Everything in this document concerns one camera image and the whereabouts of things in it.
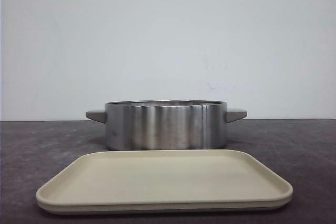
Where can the stainless steel steamer pot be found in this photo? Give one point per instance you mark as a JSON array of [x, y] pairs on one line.
[[166, 124]]

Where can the beige plastic tray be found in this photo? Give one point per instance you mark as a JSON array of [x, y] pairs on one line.
[[118, 182]]

